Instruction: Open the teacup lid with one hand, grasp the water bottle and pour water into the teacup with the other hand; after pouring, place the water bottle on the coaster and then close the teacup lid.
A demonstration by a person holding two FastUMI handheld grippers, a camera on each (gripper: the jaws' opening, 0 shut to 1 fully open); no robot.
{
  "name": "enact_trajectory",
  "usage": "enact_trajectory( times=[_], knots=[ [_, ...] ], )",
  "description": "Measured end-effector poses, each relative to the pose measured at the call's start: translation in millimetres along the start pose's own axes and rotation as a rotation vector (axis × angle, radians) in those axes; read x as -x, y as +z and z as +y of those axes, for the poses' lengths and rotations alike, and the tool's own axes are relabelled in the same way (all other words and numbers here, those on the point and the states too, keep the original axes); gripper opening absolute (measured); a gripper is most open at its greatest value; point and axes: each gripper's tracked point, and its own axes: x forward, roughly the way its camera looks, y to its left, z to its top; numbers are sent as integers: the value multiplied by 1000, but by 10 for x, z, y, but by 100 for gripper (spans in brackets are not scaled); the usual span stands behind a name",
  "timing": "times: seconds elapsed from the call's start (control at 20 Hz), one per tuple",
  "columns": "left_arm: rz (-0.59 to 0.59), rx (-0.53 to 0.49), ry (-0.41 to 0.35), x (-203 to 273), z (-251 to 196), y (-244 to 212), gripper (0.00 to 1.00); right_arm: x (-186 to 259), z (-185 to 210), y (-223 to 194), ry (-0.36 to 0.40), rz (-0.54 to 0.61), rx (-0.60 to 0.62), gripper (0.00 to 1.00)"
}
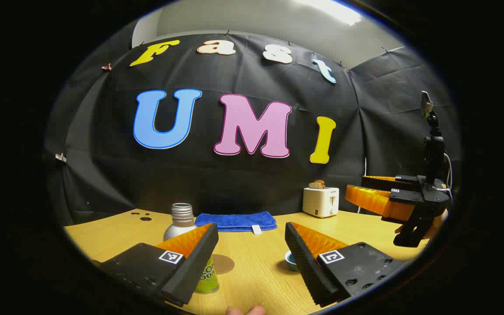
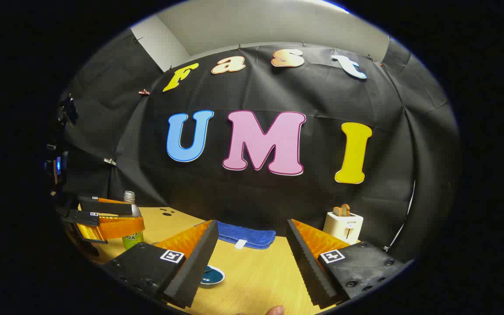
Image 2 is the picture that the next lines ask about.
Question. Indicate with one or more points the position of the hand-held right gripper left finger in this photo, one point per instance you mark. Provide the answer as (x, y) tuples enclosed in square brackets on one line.
[(195, 267)]

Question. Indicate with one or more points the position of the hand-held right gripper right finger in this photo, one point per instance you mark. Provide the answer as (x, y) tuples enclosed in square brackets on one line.
[(306, 267)]

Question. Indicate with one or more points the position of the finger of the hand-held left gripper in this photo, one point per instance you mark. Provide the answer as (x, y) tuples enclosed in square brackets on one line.
[(103, 206), (116, 227)]

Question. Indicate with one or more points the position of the blue teacup lid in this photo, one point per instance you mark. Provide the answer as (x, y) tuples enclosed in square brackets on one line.
[(212, 274)]

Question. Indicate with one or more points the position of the silver green water bottle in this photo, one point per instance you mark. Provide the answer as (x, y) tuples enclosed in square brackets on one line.
[(133, 239)]

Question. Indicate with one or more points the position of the silver metal clip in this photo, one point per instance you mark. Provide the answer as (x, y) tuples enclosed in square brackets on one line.
[(110, 162)]

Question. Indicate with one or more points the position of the white toaster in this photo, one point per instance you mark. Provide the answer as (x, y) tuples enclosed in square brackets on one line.
[(344, 227)]

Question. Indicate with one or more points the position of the bread slice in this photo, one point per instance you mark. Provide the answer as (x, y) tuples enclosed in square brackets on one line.
[(337, 212), (346, 210)]

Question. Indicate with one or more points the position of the blue folded towel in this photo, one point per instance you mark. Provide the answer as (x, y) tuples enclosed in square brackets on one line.
[(252, 235)]

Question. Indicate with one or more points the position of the black backdrop cloth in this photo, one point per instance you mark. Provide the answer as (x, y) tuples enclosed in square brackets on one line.
[(278, 197)]

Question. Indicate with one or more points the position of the copper metal clip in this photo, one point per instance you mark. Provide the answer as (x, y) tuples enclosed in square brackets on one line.
[(144, 92)]

